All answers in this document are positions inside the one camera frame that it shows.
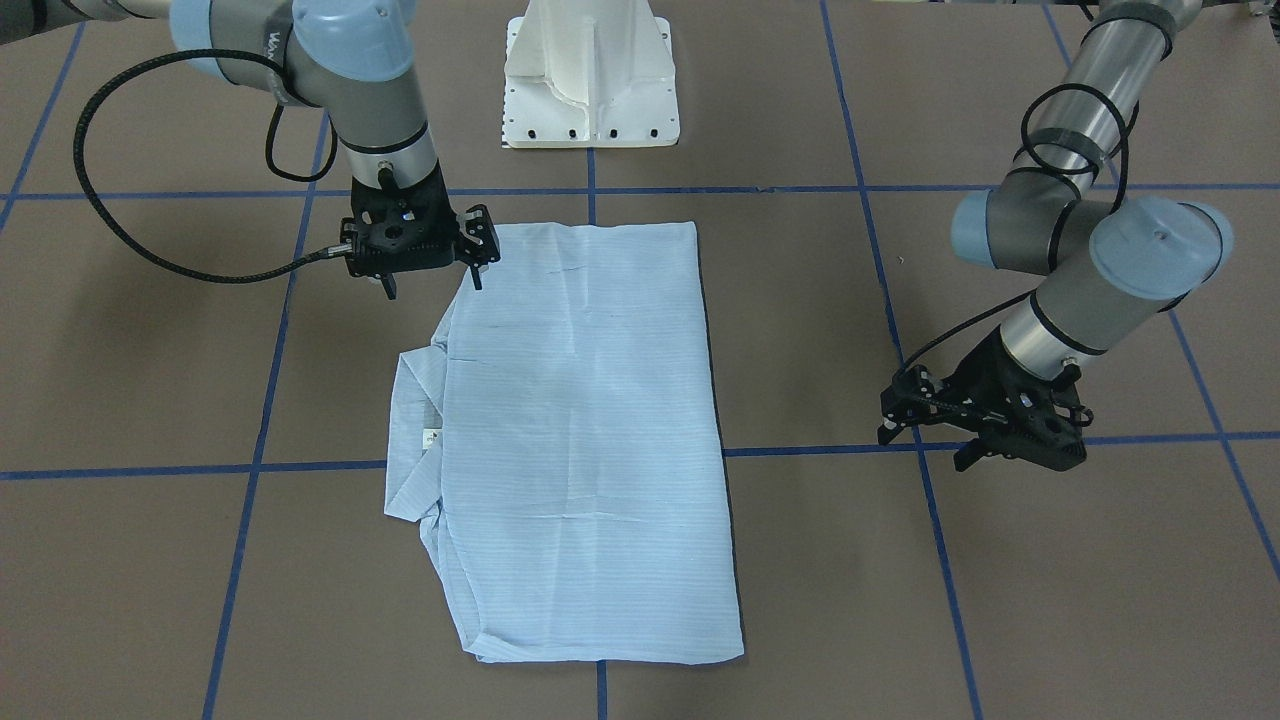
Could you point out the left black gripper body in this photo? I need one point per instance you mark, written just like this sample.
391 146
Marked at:
972 378

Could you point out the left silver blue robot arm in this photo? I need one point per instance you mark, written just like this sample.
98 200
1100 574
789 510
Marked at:
1107 261

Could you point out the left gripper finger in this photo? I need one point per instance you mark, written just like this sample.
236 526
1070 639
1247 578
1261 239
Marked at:
892 426
971 453

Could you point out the light blue button-up shirt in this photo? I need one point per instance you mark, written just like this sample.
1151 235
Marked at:
556 442

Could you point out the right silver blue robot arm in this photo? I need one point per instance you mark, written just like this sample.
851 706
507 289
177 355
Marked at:
352 59

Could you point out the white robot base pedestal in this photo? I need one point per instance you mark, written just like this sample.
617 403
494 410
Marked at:
589 75

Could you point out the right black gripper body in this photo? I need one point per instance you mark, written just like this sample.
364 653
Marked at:
481 231

